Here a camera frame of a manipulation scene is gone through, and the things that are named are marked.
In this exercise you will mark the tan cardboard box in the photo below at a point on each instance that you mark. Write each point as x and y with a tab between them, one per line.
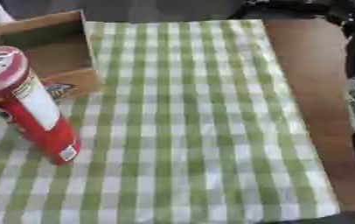
58	55

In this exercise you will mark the dark background object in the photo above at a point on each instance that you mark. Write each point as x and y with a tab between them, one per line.
282	8

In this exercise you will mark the red cylindrical snack canister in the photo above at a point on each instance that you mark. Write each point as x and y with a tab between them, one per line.
53	131

